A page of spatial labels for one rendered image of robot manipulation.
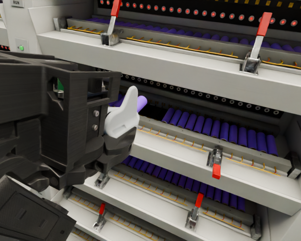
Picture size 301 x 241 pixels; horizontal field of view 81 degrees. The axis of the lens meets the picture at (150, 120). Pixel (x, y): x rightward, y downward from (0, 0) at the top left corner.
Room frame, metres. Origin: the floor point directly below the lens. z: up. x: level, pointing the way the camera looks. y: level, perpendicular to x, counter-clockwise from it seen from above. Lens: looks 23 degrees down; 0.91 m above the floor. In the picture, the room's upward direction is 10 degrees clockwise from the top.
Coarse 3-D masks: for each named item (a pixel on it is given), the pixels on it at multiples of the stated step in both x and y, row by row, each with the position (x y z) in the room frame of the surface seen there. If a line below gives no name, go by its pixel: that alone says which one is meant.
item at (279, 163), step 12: (144, 120) 0.39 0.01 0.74; (156, 120) 0.39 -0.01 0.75; (168, 132) 0.37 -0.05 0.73; (180, 132) 0.36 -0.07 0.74; (192, 132) 0.36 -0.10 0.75; (204, 144) 0.34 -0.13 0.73; (216, 144) 0.33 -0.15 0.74; (228, 144) 0.33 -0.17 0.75; (240, 156) 0.32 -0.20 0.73; (252, 156) 0.31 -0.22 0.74; (264, 156) 0.31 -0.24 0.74; (276, 156) 0.31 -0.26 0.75; (276, 168) 0.30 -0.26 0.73; (288, 168) 0.29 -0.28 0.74
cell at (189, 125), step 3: (192, 114) 0.44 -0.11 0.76; (189, 117) 0.43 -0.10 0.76; (192, 117) 0.42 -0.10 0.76; (195, 117) 0.43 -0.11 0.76; (189, 120) 0.41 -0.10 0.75; (192, 120) 0.41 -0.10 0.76; (195, 120) 0.42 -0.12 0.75; (189, 123) 0.40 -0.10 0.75; (192, 123) 0.40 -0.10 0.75; (186, 126) 0.39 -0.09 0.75; (189, 126) 0.39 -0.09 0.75; (192, 126) 0.39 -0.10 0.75; (192, 129) 0.39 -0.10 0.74
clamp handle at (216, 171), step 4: (216, 152) 0.30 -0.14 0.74; (216, 156) 0.30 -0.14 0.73; (216, 160) 0.29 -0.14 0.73; (216, 164) 0.27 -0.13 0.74; (216, 168) 0.25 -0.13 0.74; (212, 172) 0.25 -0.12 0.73; (216, 172) 0.24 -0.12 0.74; (220, 172) 0.25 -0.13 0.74; (212, 176) 0.24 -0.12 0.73; (216, 176) 0.24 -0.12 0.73
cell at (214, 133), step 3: (216, 120) 0.42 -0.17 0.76; (213, 123) 0.42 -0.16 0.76; (216, 123) 0.41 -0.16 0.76; (219, 123) 0.41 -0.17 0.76; (213, 126) 0.40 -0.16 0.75; (216, 126) 0.40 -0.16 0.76; (219, 126) 0.40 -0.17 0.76; (213, 129) 0.39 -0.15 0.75; (216, 129) 0.39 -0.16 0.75; (219, 129) 0.39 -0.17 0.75; (213, 132) 0.38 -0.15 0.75; (216, 132) 0.37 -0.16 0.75; (213, 135) 0.37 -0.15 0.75; (216, 135) 0.37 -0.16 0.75
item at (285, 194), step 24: (168, 96) 0.50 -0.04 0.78; (264, 120) 0.43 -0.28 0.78; (144, 144) 0.34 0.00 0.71; (168, 144) 0.35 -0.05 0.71; (288, 144) 0.38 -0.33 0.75; (168, 168) 0.32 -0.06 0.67; (192, 168) 0.30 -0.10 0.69; (240, 168) 0.30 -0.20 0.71; (240, 192) 0.28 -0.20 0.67; (264, 192) 0.26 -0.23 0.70; (288, 192) 0.26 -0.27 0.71
